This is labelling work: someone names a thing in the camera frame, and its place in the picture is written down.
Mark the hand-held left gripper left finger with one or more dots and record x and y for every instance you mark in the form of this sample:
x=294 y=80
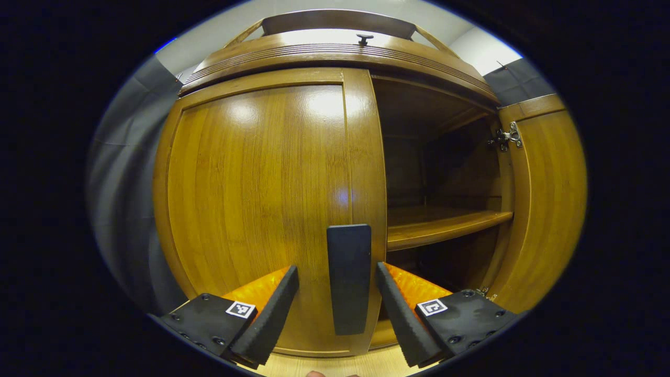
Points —
x=269 y=319

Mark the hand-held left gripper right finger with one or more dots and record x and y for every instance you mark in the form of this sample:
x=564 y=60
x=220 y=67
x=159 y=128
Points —
x=402 y=324

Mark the wooden shoe cabinet door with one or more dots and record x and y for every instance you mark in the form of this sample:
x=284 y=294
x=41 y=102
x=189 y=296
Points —
x=251 y=199
x=549 y=209

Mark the wooden double-door shoe cabinet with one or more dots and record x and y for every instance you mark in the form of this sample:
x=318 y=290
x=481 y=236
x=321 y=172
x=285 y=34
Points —
x=445 y=173

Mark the metal door hinge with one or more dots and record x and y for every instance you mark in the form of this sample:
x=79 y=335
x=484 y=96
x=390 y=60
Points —
x=487 y=294
x=506 y=137

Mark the wooden inner cabinet shelf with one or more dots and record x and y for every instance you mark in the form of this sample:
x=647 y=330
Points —
x=434 y=228

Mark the wooden cabinet drawer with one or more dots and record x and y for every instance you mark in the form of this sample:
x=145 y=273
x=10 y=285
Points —
x=314 y=52

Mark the black drawer knob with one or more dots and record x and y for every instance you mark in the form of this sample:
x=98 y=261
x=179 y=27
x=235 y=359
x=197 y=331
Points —
x=365 y=39

